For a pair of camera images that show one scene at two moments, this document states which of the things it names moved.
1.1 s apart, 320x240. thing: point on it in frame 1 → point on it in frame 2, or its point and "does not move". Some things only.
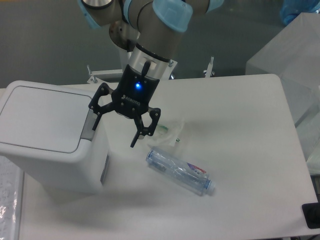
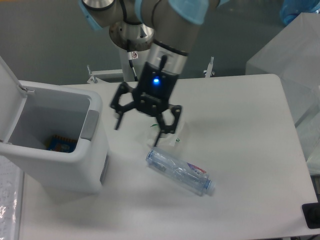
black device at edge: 311,212 does not move
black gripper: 135,92 → 152,95
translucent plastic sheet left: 11,189 does not move
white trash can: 46,130 does not move
